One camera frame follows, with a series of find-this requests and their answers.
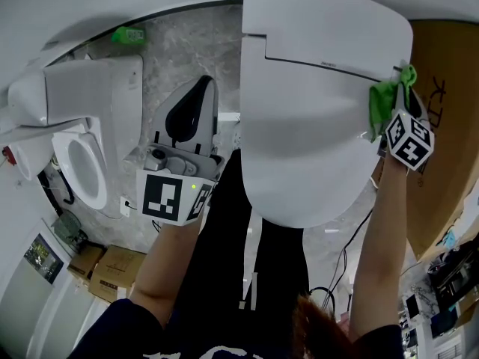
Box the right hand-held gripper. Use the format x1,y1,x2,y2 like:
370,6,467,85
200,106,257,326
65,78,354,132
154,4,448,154
385,84,436,171

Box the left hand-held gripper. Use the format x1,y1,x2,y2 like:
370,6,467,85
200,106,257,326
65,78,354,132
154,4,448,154
125,76,225,227

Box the green cloth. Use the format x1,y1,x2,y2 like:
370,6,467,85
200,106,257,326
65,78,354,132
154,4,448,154
368,64,418,144

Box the white toilet lid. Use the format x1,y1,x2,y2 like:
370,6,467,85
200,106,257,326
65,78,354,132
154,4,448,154
239,34,397,230

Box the person's right forearm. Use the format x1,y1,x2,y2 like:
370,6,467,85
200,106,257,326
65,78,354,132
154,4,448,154
346,151,411,342

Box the person's left forearm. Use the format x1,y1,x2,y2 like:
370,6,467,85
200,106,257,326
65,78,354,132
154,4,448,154
129,196,207,328

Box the white open toilet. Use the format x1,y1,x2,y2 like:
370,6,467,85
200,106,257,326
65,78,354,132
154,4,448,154
0,54,145,220

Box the white appliance lid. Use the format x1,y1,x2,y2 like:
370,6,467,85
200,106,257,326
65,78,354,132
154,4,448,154
242,0,415,82

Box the large brown cardboard box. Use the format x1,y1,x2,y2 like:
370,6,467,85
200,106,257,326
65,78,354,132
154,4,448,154
370,19,479,262

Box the white power socket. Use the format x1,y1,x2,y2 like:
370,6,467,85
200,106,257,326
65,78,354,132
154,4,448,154
119,196,138,218

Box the green bottle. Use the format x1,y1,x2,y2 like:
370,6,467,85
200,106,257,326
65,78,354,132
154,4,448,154
111,25,147,46

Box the person's black trousers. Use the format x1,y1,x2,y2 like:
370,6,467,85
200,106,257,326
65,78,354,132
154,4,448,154
168,150,311,351

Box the grey mesh basket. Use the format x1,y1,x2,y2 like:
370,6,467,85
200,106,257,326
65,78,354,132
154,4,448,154
50,213,91,254

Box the medium brown cardboard box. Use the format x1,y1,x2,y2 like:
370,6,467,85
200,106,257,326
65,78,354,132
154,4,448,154
89,245,147,304

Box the small brown cardboard box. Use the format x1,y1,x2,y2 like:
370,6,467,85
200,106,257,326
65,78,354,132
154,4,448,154
67,244,106,280

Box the black equipment case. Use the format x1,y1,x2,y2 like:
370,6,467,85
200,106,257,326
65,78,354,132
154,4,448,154
426,243,479,306

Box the small red fixture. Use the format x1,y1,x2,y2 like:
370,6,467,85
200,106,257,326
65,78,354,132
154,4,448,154
1,146,18,167

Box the framed picture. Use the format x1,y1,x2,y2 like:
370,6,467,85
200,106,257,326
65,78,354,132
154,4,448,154
22,233,64,284

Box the small white-framed monitor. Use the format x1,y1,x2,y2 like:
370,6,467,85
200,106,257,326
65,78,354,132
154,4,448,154
406,293,426,321

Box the person's navy shirt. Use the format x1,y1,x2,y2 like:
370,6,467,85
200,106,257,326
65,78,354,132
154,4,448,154
67,297,407,359

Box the black hose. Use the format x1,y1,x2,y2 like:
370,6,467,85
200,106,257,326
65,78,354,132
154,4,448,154
37,170,78,216

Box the black floor cable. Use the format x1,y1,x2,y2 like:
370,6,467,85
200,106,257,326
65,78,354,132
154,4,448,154
310,207,375,306

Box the thin black cable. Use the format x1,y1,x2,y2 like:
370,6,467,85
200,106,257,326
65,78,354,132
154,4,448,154
400,260,427,276

